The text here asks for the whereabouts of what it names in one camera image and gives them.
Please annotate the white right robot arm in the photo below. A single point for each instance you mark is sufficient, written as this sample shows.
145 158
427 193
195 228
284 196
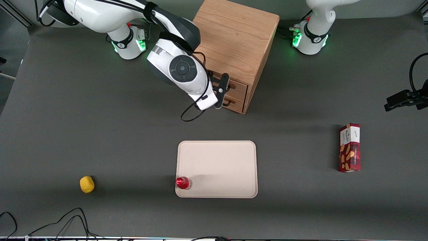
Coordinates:
100 13

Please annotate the wooden drawer cabinet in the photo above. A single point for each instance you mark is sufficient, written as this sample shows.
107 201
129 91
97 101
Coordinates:
240 36

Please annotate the cream plastic tray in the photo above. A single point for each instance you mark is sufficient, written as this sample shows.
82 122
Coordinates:
220 167

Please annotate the red cola bottle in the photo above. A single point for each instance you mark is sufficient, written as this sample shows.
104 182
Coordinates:
182 182

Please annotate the red cookie box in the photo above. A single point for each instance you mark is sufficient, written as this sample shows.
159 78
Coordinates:
349 150

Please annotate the yellow lemon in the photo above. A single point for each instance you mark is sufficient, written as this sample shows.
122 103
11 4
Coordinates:
87 184

